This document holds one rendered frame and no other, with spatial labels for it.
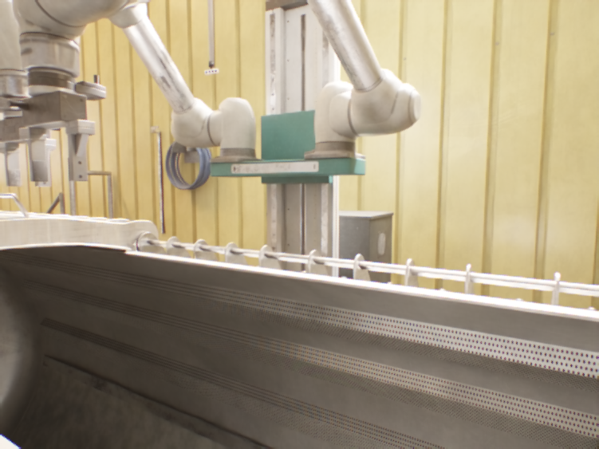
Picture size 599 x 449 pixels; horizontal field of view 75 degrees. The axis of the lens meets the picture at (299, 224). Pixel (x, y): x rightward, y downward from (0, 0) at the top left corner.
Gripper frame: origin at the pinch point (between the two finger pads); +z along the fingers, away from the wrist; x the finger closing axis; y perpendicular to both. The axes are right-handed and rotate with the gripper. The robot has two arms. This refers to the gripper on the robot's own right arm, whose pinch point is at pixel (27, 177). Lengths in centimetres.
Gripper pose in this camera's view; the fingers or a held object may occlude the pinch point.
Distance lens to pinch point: 110.1
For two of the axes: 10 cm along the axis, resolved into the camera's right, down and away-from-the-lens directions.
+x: -8.6, -0.5, 5.1
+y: 5.1, -0.8, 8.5
